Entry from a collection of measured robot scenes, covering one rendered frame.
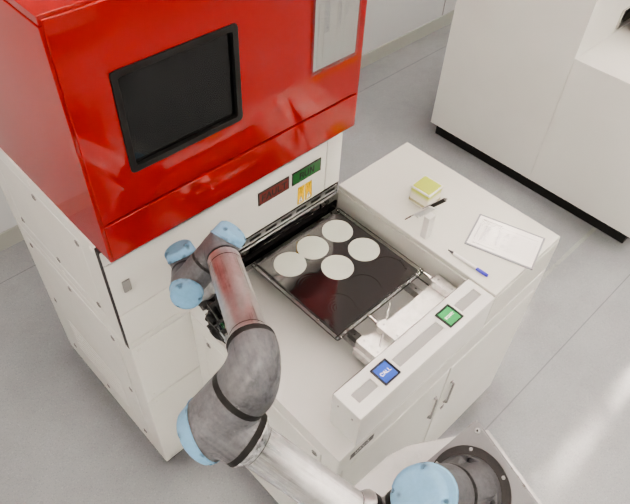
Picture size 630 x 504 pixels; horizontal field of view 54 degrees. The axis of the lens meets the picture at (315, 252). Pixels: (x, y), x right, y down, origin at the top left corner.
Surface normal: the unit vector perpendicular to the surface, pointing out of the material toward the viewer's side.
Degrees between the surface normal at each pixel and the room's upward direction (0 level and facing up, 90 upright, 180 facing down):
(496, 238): 0
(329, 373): 0
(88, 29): 90
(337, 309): 0
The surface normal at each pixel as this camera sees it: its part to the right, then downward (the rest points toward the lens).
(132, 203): 0.69, 0.55
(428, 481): -0.51, -0.34
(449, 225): 0.04, -0.67
